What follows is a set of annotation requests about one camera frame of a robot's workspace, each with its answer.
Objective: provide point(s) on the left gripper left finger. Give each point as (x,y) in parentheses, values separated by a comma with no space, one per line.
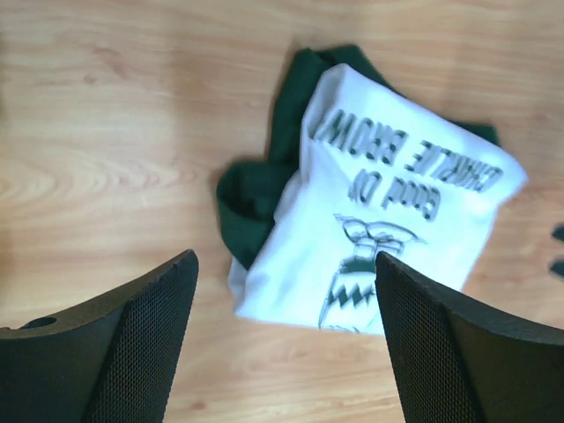
(109,359)

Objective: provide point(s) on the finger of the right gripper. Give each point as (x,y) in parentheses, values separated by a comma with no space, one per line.
(556,264)

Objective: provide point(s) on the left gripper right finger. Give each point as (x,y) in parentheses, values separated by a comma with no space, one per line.
(456,359)

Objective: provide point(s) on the green and white raglan t-shirt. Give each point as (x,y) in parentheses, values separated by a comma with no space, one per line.
(355,169)

